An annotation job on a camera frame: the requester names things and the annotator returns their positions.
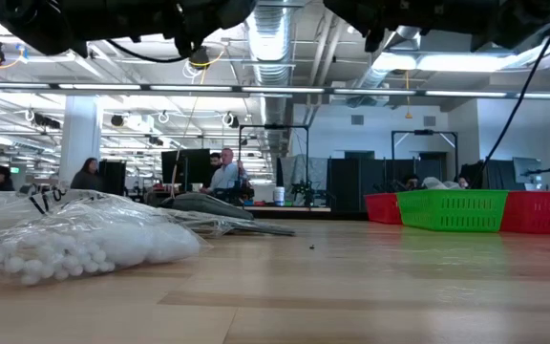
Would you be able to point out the long ceiling light rail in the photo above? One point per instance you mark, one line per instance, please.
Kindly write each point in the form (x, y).
(275, 89)

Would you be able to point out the background wooden table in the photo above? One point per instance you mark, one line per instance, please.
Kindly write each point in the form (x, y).
(287, 208)

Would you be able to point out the small background robot arm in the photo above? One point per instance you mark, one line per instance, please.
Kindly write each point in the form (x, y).
(306, 191)

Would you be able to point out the white background canister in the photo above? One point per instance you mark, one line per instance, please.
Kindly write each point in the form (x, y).
(279, 196)

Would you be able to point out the grey background monitor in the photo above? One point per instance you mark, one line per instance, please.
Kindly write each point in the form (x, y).
(525, 168)

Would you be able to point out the white pillar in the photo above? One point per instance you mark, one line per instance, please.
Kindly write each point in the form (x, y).
(80, 138)

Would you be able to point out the black comb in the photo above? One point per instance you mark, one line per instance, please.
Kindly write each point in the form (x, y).
(265, 230)

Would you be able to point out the black background monitor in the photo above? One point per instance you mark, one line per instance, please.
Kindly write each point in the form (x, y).
(112, 177)
(189, 165)

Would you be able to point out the grey curtain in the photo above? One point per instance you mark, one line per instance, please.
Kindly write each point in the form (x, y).
(303, 167)

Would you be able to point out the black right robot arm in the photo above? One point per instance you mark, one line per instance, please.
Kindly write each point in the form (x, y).
(494, 19)

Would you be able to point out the black background gantry frame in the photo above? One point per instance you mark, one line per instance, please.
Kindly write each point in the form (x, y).
(273, 126)
(423, 132)

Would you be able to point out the bright ceiling light panel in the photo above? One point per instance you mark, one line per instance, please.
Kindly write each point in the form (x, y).
(447, 62)

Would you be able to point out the clear bag of cotton balls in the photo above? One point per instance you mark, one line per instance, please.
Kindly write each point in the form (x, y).
(437, 184)
(12, 205)
(112, 243)

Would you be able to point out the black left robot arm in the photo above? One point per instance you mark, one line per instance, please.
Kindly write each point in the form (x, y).
(41, 19)

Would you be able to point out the red plastic basket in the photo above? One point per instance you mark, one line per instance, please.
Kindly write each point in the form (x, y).
(542, 212)
(382, 210)

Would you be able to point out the silver ventilation duct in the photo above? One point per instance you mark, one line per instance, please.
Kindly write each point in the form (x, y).
(268, 38)

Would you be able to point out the green plastic basket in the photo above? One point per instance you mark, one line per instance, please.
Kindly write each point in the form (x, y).
(451, 210)

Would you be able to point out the black partition screens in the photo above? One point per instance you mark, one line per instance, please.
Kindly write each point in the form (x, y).
(351, 184)

